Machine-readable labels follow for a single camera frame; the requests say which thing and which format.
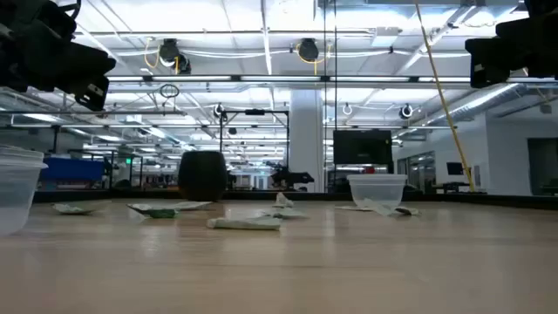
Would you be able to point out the silver ventilation duct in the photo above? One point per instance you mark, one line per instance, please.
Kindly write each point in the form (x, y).
(479, 102)

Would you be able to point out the large black monitor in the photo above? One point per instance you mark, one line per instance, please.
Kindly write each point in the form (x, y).
(362, 147)

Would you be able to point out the large white sauce packet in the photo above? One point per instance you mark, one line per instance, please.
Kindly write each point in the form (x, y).
(244, 223)

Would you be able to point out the black table frame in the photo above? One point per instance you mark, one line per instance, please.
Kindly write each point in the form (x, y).
(479, 198)

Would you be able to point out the black metal gantry frame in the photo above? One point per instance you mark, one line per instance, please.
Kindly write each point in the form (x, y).
(255, 112)

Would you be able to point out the black background robot arm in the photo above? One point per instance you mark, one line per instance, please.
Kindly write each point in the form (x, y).
(292, 178)

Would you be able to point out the clear plastic deli container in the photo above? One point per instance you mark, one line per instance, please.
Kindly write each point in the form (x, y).
(377, 189)
(19, 192)

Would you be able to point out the long ceiling light bar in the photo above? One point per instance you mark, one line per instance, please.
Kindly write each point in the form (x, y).
(279, 79)

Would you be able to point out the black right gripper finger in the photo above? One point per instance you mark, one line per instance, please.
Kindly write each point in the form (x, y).
(483, 76)
(501, 54)

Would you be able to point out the dark glass door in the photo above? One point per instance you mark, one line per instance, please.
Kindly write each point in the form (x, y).
(543, 165)

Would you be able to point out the white building pillar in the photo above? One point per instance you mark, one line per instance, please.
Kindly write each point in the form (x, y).
(307, 139)

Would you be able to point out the large blue bin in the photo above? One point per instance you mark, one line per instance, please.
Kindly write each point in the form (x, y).
(72, 169)

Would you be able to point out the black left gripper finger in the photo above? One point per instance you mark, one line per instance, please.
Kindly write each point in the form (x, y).
(92, 93)
(87, 63)

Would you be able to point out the white green sauce packet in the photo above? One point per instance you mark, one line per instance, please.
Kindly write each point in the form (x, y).
(78, 208)
(349, 208)
(385, 209)
(287, 213)
(283, 200)

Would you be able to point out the small black monitor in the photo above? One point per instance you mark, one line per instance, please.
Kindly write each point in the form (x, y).
(455, 168)

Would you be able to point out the dark green ceramic cup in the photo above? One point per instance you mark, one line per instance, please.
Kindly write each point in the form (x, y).
(202, 176)

